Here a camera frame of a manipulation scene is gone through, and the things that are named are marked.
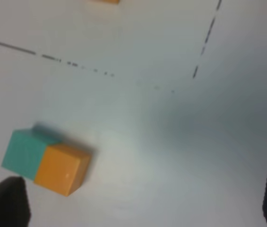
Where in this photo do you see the template orange cube block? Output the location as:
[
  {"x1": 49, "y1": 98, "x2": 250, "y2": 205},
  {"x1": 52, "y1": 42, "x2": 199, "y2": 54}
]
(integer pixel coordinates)
[{"x1": 91, "y1": 0, "x2": 120, "y2": 5}]

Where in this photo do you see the teal cube block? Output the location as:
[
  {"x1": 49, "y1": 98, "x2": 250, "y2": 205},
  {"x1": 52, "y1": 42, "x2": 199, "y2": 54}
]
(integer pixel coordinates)
[{"x1": 1, "y1": 129, "x2": 61, "y2": 181}]

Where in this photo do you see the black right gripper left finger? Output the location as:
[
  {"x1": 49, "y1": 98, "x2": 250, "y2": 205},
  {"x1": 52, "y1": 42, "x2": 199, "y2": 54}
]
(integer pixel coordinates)
[{"x1": 0, "y1": 176, "x2": 31, "y2": 227}]

